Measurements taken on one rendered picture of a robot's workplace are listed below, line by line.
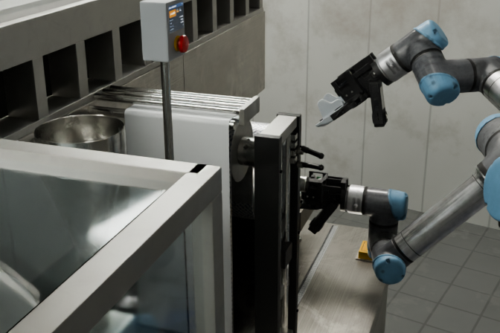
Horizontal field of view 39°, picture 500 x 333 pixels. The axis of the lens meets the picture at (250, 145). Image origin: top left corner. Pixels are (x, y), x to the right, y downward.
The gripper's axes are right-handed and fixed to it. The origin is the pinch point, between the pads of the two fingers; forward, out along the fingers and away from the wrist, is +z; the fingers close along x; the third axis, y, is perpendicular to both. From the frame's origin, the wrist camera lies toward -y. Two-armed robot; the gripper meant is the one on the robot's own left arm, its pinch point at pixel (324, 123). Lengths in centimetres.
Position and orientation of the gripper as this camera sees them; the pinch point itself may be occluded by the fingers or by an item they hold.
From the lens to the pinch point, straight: 176.3
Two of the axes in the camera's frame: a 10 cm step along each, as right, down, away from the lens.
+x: -3.4, 3.1, -8.9
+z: -7.2, 5.2, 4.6
